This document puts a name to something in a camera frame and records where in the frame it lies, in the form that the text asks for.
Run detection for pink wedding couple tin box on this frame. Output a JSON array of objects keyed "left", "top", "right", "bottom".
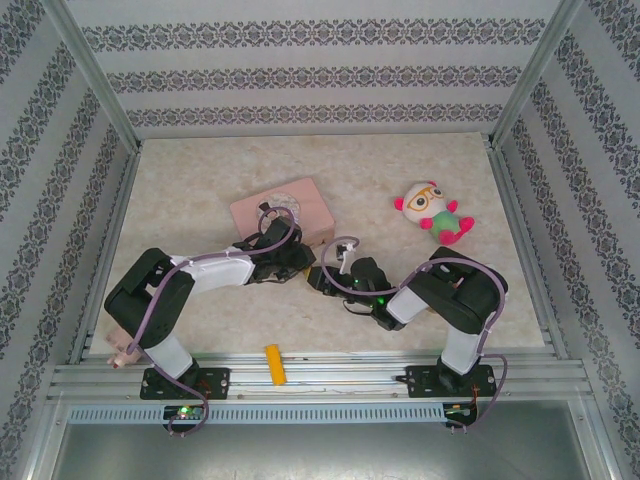
[{"left": 229, "top": 175, "right": 336, "bottom": 249}]

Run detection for yellow rectangular block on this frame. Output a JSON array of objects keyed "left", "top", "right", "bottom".
[{"left": 264, "top": 343, "right": 291, "bottom": 388}]

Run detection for white plush toy orange glasses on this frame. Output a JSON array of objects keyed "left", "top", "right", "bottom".
[{"left": 393, "top": 180, "right": 476, "bottom": 247}]

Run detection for grey metal panel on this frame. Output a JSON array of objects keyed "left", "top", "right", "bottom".
[{"left": 29, "top": 399, "right": 621, "bottom": 480}]

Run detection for small pink toy figure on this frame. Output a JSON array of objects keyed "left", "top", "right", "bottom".
[{"left": 105, "top": 329, "right": 142, "bottom": 371}]

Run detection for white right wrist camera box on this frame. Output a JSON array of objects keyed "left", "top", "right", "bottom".
[{"left": 336, "top": 239, "right": 360, "bottom": 275}]

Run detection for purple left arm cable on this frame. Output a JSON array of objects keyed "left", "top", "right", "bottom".
[{"left": 126, "top": 205, "right": 304, "bottom": 439}]

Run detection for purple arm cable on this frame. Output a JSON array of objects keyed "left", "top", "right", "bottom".
[
  {"left": 126, "top": 205, "right": 304, "bottom": 439},
  {"left": 319, "top": 235, "right": 511, "bottom": 432}
]

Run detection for aluminium front rail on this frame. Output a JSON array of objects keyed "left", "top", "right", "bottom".
[{"left": 47, "top": 351, "right": 599, "bottom": 402}]

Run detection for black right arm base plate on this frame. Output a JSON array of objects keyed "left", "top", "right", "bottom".
[{"left": 404, "top": 364, "right": 499, "bottom": 400}]

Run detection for grey slotted cable duct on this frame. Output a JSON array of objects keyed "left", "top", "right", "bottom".
[{"left": 66, "top": 403, "right": 447, "bottom": 425}]

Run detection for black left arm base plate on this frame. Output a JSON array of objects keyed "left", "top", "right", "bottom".
[{"left": 139, "top": 367, "right": 232, "bottom": 401}]

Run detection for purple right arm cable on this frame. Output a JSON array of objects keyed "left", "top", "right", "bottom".
[{"left": 319, "top": 235, "right": 511, "bottom": 432}]

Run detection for aluminium side rail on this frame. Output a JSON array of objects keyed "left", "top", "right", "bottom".
[
  {"left": 67, "top": 146, "right": 144, "bottom": 366},
  {"left": 485, "top": 133, "right": 571, "bottom": 359}
]

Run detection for aluminium frame post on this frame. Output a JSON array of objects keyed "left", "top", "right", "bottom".
[
  {"left": 42, "top": 0, "right": 143, "bottom": 151},
  {"left": 488, "top": 0, "right": 586, "bottom": 147}
]

